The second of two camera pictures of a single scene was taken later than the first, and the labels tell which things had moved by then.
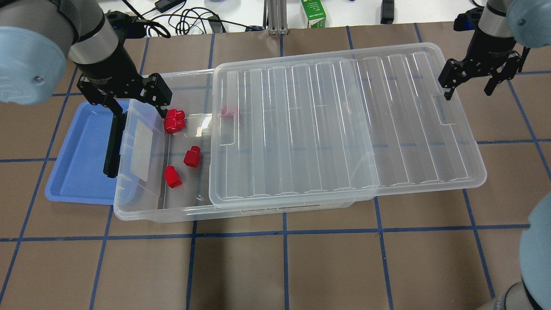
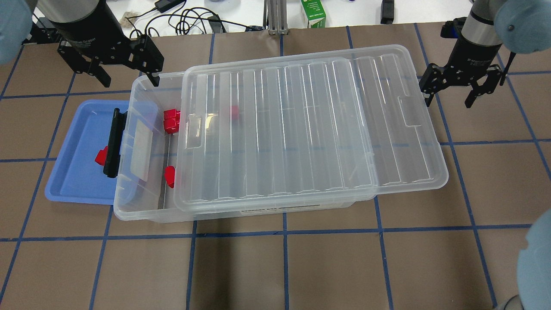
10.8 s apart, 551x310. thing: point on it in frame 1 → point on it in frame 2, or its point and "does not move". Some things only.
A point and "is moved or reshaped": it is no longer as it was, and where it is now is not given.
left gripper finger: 110,101 → 97,71
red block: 193,157 → 101,156
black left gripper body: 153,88 → 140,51
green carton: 315,13 does not move
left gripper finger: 162,112 → 154,78
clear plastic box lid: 335,126 is moved or reshaped
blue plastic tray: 78,176 does not move
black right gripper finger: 448,95 → 428,97
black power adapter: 164,5 does not move
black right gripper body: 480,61 → 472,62
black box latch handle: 111,167 does not move
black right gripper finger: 493,81 → 477,90
